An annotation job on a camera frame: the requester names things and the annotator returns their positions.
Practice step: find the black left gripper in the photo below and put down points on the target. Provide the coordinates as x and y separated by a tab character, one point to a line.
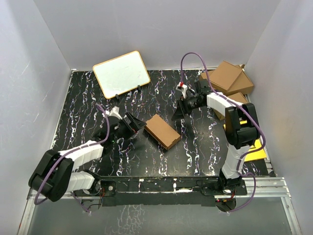
135	123

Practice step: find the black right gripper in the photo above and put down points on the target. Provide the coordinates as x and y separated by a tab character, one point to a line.
183	107

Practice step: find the cardboard box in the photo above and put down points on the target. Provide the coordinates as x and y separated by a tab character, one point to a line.
241	85
239	97
224	76
161	131

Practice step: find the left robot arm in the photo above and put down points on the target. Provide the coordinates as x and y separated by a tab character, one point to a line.
55	173

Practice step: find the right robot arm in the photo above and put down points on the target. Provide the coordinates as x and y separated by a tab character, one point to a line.
240	127

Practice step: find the yellow booklet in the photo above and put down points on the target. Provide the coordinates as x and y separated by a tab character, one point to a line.
255	151

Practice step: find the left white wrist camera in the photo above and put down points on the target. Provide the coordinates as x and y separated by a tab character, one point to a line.
114	112

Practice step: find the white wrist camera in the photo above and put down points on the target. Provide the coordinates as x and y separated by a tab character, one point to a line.
114	112
181	87

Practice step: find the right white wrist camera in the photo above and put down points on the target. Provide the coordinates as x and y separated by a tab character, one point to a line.
181	87

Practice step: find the whiteboard with orange frame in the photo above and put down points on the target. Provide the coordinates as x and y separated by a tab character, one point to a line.
121	74

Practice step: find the black base frame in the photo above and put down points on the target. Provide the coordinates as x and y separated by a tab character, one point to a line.
194	198

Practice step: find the aluminium rail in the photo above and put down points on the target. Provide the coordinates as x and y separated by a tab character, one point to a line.
208	186

